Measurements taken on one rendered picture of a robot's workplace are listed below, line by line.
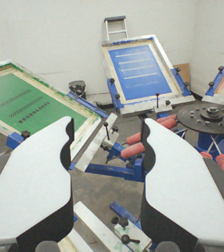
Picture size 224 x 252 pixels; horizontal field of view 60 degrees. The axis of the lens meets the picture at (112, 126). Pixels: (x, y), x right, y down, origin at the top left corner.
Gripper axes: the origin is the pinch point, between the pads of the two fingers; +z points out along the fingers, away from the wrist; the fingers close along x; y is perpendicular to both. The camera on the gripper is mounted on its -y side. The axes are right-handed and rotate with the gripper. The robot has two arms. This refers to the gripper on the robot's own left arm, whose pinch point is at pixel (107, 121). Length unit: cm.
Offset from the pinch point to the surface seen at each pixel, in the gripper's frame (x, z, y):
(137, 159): 18, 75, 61
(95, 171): -6, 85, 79
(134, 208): 32, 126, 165
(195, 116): 41, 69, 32
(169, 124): 32, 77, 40
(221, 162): 44, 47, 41
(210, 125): 43, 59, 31
